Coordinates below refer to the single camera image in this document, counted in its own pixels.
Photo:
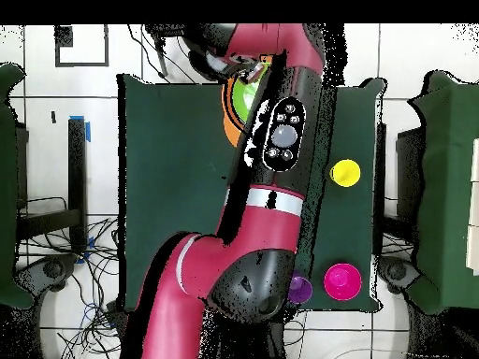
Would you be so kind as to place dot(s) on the green bowl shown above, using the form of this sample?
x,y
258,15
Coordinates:
x,y
243,97

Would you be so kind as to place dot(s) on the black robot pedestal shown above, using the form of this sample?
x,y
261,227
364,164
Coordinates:
x,y
277,336

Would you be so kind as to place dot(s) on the black metal stand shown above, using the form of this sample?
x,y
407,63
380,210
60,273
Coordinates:
x,y
161,56

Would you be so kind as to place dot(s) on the yellow cup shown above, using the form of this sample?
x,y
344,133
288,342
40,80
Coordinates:
x,y
346,173

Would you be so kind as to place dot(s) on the pink bowl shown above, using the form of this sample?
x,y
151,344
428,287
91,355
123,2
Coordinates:
x,y
342,282

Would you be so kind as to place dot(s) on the large orange bowl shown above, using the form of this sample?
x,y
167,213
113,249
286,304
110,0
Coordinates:
x,y
232,134
225,101

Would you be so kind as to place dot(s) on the purple cup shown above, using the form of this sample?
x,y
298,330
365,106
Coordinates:
x,y
301,290

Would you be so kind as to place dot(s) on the black beam with blue tape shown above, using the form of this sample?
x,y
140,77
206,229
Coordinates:
x,y
76,168

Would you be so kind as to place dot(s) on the dark green tablecloth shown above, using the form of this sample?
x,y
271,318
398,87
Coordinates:
x,y
168,168

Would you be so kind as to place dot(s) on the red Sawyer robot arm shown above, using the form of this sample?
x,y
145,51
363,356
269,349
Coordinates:
x,y
243,232

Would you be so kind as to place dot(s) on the neighbouring green table cloth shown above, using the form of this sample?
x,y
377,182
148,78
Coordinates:
x,y
449,168
7,187

